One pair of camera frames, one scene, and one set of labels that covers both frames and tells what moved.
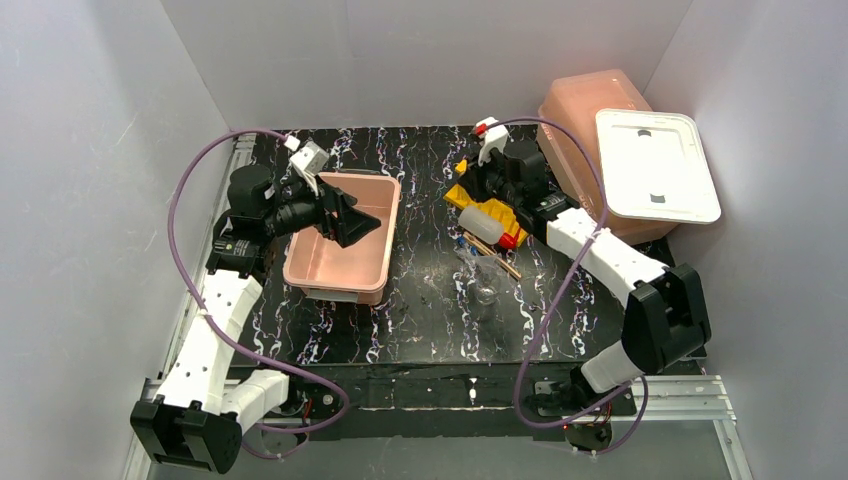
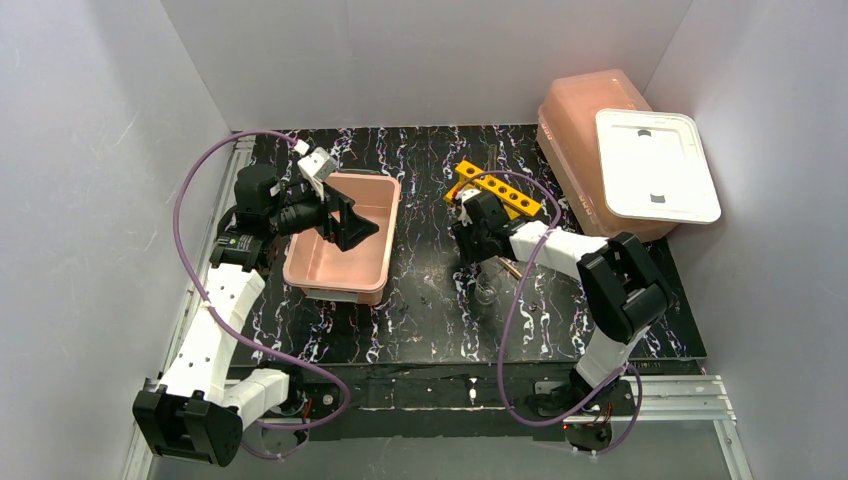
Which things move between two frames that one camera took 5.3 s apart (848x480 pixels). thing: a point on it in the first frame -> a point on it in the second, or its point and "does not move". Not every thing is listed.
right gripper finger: (475, 180) -> (465, 236)
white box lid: (654, 167) does not move
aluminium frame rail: (692, 399) does not move
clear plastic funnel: (488, 271) does not move
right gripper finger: (499, 190) -> (485, 248)
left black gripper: (325, 211) does not move
